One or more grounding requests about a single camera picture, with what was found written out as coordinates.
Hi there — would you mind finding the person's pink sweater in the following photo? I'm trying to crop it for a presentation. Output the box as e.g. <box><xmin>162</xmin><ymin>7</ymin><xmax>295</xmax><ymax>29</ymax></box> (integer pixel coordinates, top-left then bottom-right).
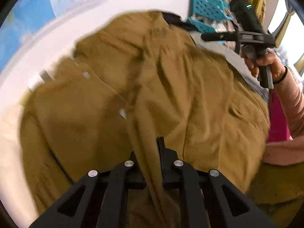
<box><xmin>262</xmin><ymin>136</ymin><xmax>304</xmax><ymax>166</ymax></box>

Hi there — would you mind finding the patterned cloth in basket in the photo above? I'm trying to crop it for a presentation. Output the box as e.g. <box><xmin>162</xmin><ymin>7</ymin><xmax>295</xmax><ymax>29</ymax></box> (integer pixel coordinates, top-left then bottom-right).
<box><xmin>211</xmin><ymin>7</ymin><xmax>243</xmax><ymax>49</ymax></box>

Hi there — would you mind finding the cream bedding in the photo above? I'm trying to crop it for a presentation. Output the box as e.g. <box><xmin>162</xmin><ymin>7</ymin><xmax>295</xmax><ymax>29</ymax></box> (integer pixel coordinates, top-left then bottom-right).
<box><xmin>0</xmin><ymin>93</ymin><xmax>40</xmax><ymax>221</ymax></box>

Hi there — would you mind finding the person's right hand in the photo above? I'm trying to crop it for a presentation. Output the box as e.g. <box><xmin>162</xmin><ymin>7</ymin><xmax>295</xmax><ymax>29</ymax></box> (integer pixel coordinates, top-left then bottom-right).
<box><xmin>241</xmin><ymin>52</ymin><xmax>287</xmax><ymax>84</ymax></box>

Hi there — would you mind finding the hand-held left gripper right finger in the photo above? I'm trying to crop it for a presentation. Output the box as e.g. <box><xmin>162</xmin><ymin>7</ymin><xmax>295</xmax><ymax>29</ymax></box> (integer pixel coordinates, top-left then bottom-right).
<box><xmin>157</xmin><ymin>137</ymin><xmax>276</xmax><ymax>228</ymax></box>

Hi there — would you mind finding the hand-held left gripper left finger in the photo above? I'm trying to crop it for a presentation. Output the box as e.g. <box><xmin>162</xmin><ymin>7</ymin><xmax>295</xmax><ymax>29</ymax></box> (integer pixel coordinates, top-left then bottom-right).
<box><xmin>30</xmin><ymin>151</ymin><xmax>147</xmax><ymax>228</ymax></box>

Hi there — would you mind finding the teal plastic basket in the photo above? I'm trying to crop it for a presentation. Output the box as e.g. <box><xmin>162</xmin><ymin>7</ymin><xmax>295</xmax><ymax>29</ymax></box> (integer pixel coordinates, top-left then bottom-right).
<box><xmin>187</xmin><ymin>0</ymin><xmax>234</xmax><ymax>34</ymax></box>

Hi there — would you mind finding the black cloth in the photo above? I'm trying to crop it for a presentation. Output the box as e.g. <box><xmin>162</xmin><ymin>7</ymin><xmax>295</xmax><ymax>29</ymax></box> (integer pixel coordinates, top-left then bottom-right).
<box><xmin>161</xmin><ymin>11</ymin><xmax>197</xmax><ymax>32</ymax></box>

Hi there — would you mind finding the wall map poster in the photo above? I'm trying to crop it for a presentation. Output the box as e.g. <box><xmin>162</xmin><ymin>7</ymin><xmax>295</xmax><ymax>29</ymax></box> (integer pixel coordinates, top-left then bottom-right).
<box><xmin>0</xmin><ymin>0</ymin><xmax>105</xmax><ymax>73</ymax></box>

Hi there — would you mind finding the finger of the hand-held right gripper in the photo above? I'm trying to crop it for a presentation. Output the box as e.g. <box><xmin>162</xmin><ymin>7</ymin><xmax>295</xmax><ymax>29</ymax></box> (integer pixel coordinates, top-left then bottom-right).
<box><xmin>201</xmin><ymin>32</ymin><xmax>240</xmax><ymax>42</ymax></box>

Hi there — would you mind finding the magenta cloth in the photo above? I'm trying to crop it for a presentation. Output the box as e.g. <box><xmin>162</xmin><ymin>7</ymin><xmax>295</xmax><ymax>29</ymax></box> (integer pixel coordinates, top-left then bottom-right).
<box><xmin>267</xmin><ymin>90</ymin><xmax>292</xmax><ymax>143</ymax></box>

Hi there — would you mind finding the mustard brown shirt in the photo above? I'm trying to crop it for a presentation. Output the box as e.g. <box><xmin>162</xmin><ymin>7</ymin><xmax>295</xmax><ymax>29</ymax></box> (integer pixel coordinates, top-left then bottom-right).
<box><xmin>20</xmin><ymin>11</ymin><xmax>271</xmax><ymax>228</ymax></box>

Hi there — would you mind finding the person's right forearm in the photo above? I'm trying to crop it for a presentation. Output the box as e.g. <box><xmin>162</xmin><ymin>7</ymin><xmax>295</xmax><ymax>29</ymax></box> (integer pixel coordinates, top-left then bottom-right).
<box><xmin>273</xmin><ymin>66</ymin><xmax>304</xmax><ymax>138</ymax></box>

